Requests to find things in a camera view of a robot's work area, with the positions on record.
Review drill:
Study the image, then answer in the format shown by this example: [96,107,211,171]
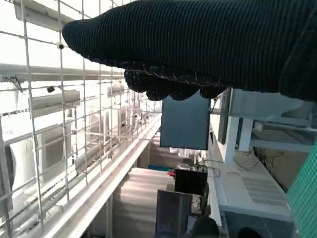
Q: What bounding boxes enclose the green cutting mat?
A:
[287,142,317,238]

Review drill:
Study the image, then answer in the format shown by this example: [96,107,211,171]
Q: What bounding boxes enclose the white perforated appliance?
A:
[217,161,297,238]

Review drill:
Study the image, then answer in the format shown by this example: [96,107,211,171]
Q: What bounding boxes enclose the grey partition panel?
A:
[157,189,193,238]

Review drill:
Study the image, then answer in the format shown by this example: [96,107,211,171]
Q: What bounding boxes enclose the dark flat monitor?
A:
[159,95,211,151]

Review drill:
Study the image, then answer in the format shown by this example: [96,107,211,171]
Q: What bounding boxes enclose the white desk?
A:
[224,88,317,164]

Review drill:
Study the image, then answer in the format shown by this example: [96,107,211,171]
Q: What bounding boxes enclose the black thin monitor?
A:
[217,88,232,146]

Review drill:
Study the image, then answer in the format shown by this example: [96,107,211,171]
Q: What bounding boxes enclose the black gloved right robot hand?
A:
[61,0,317,103]

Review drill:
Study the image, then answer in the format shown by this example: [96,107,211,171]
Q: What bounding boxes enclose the black equipment box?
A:
[174,166,208,194]

